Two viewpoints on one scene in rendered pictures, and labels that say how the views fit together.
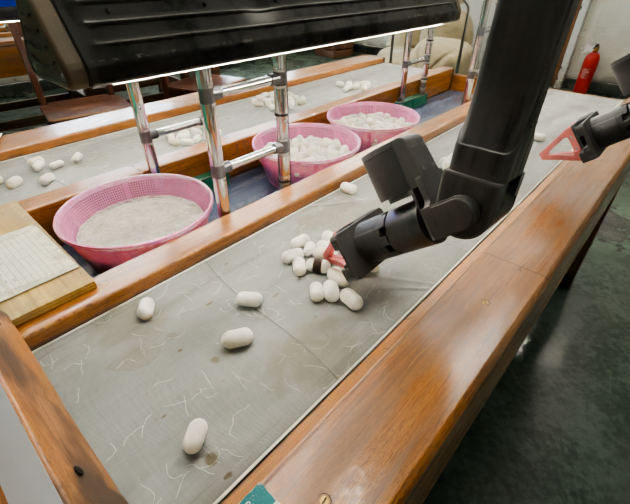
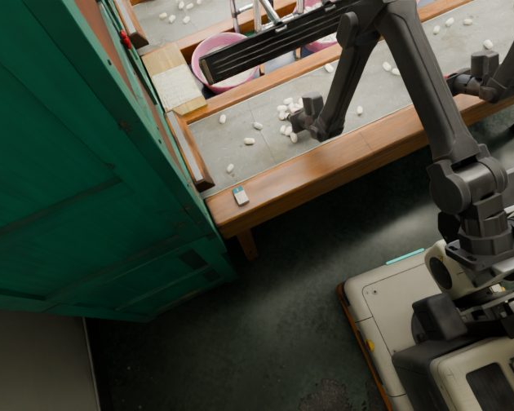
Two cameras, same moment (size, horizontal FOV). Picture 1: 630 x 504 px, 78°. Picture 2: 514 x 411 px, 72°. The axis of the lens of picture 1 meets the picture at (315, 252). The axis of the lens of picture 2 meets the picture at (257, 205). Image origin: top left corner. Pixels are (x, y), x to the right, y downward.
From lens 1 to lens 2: 0.82 m
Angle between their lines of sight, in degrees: 38
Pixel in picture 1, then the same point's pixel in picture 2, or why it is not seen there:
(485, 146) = (324, 120)
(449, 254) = (349, 125)
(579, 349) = not seen: hidden behind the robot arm
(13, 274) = (180, 92)
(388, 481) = (272, 195)
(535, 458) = (401, 218)
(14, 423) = (192, 157)
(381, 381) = (285, 170)
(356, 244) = (298, 121)
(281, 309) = (268, 133)
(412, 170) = (312, 110)
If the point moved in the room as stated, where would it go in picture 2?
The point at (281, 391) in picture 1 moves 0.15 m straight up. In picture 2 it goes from (257, 163) to (254, 141)
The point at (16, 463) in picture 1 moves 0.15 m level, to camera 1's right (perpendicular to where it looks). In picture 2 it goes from (193, 166) to (237, 182)
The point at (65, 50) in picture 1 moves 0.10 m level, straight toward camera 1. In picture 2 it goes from (209, 78) to (212, 108)
